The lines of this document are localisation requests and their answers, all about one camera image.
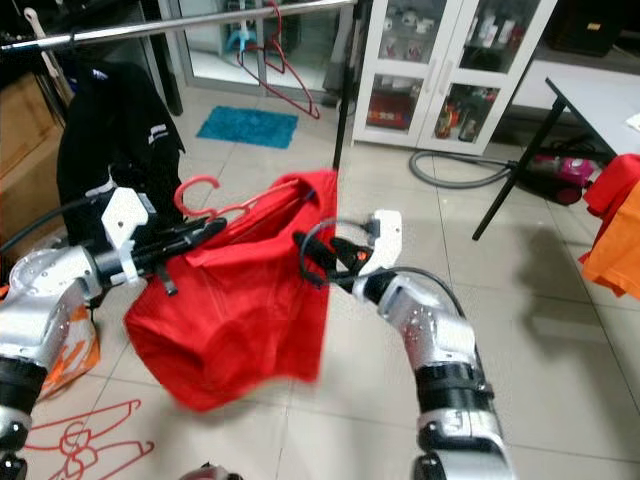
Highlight red shirt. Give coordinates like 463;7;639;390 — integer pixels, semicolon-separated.
582;153;640;239
125;167;342;414

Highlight teal floor mat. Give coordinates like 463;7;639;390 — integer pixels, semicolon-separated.
195;104;302;151

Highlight black jacket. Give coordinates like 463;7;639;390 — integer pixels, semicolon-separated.
57;60;188;251

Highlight printed cardboard box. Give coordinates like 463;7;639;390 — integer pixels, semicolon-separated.
0;170;66;266

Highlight open cardboard box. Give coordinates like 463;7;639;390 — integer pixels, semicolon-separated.
0;70;68;201

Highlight white glass door cabinet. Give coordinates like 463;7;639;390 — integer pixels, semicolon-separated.
350;0;562;157

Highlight robot left leg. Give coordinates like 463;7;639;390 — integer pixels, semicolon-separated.
180;463;243;480

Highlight pink vacuum cleaner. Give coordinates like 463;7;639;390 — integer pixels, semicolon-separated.
525;153;602;207

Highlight orange shirt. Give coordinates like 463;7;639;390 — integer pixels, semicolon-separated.
579;200;640;301

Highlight black metal shelf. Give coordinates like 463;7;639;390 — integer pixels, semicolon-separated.
0;0;161;46

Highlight white table black legs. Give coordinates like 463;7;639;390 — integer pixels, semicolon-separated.
472;75;640;243

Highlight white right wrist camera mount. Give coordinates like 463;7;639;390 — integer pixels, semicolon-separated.
363;208;405;278

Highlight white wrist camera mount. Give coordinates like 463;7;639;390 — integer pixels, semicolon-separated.
102;187;158;253
363;208;405;278

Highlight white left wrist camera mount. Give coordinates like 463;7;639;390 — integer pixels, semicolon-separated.
102;187;158;253

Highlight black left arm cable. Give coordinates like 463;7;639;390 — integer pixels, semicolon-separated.
0;190;123;256

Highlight grey vacuum hose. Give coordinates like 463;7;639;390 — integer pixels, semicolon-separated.
408;150;519;192

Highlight silver clothes rail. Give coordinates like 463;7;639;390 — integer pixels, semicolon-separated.
0;0;358;53

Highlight cream plastic handle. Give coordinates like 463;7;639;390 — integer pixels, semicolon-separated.
24;8;66;56

